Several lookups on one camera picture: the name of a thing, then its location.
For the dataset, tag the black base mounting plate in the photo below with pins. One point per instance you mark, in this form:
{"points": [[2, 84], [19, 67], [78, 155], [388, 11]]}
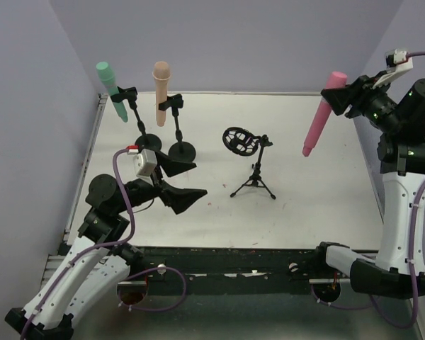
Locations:
{"points": [[226, 269]]}

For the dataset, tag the black round-base clip stand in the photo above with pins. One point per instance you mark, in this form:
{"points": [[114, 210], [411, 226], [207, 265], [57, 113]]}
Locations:
{"points": [[145, 139]]}

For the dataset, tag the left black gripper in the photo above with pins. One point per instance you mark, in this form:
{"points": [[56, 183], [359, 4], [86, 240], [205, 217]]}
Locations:
{"points": [[159, 182]]}

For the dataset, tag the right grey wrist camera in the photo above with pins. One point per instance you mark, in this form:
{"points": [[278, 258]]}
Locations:
{"points": [[398, 63]]}

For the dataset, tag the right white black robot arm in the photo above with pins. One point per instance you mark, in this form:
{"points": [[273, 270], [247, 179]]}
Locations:
{"points": [[398, 270]]}

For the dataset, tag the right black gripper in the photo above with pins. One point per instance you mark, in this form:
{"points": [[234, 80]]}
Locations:
{"points": [[356, 100]]}

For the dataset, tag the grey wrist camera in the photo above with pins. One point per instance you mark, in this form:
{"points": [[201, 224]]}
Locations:
{"points": [[145, 163], [398, 63]]}

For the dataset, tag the black tripod ring stand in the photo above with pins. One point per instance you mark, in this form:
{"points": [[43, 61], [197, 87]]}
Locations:
{"points": [[245, 144]]}

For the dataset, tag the left aluminium rail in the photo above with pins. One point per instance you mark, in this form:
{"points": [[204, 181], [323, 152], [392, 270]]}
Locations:
{"points": [[52, 264]]}

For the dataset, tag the peach toy microphone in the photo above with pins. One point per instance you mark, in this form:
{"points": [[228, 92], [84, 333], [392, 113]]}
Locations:
{"points": [[161, 75]]}

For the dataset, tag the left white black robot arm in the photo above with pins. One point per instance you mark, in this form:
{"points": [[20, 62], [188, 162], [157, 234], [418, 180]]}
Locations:
{"points": [[111, 198]]}

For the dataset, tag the pink toy microphone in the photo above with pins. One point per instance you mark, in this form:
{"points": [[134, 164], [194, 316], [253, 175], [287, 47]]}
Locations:
{"points": [[335, 80]]}

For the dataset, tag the green toy microphone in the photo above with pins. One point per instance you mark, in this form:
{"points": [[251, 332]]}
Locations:
{"points": [[107, 78]]}

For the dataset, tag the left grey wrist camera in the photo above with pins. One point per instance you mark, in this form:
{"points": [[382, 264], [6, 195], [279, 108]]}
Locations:
{"points": [[145, 163]]}

